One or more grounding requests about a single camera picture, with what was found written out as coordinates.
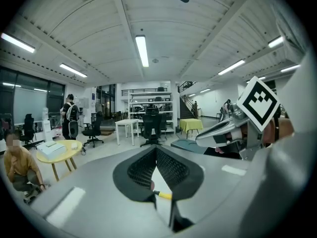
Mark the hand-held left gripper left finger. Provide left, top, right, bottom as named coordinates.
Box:
left=30, top=144, right=172, bottom=238

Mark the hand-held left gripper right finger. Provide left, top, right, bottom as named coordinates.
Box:
left=157, top=144, right=250, bottom=224

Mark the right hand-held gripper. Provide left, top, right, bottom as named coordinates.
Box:
left=195, top=76, right=280, bottom=161

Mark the yellow handled screwdriver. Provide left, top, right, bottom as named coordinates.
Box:
left=153, top=190, right=173, bottom=201

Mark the person's right forearm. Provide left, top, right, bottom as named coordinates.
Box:
left=278, top=118, right=296, bottom=140

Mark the white flat box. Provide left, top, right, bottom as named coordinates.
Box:
left=36, top=140, right=67, bottom=161

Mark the person's right hand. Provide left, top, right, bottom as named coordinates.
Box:
left=262, top=119, right=278, bottom=146

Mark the yellow-green clothed table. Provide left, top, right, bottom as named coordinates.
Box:
left=179, top=119, right=204, bottom=139

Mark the dark staircase with railing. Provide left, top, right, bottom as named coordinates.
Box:
left=177, top=81, right=199, bottom=120

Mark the round yellow wooden table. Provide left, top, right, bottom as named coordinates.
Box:
left=36, top=139, right=83, bottom=182

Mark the person's grey shirt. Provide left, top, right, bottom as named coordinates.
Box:
left=239, top=51, right=317, bottom=238

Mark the grey backpack device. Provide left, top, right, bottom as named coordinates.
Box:
left=65, top=103, right=80, bottom=139

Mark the white metal shelf rack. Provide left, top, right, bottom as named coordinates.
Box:
left=127, top=92, right=174, bottom=134

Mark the white rectangular table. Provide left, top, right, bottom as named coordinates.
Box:
left=115, top=119, right=140, bottom=145

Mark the white water dispenser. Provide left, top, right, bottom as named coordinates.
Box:
left=42, top=107, right=52, bottom=141

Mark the large dark framed window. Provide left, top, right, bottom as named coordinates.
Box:
left=0, top=67, right=66, bottom=125

